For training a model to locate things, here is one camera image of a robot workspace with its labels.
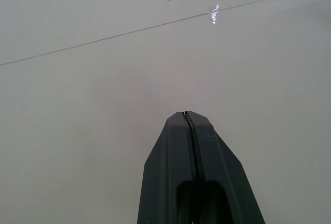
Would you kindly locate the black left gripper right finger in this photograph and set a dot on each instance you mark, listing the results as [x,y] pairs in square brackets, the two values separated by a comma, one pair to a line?
[219,172]

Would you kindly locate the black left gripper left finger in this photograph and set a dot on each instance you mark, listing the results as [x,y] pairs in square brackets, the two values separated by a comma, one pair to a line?
[168,172]

